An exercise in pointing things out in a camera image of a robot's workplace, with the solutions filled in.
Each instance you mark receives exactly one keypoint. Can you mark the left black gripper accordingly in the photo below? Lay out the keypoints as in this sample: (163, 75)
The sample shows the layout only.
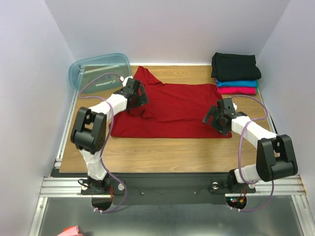
(142, 99)

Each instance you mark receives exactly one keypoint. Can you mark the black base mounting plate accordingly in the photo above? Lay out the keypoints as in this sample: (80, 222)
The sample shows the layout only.
(171, 189)

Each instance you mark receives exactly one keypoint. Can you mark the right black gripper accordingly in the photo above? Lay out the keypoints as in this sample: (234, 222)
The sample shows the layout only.
(211, 114)

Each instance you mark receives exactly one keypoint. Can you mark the red t-shirt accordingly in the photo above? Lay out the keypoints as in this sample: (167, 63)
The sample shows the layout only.
(173, 111)

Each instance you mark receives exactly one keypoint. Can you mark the blue translucent plastic bin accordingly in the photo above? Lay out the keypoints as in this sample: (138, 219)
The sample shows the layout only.
(99, 73)

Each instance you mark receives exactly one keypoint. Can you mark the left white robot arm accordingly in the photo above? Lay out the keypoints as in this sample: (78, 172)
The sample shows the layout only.
(89, 130)

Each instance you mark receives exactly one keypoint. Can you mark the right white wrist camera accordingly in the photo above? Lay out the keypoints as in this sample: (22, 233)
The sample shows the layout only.
(235, 106)

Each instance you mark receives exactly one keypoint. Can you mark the folded black t-shirt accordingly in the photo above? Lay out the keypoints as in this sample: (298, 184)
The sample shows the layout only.
(233, 67)

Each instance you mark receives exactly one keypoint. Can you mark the folded pink t-shirt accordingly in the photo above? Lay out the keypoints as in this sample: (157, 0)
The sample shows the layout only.
(237, 90)

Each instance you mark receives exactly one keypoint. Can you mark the pink object at bottom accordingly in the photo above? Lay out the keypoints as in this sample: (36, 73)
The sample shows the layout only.
(71, 231)

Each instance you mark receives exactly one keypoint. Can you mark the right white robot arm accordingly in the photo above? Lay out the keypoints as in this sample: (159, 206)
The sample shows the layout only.
(275, 156)

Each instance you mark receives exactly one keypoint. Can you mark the folded blue t-shirt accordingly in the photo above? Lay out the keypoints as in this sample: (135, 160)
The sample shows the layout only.
(242, 83)

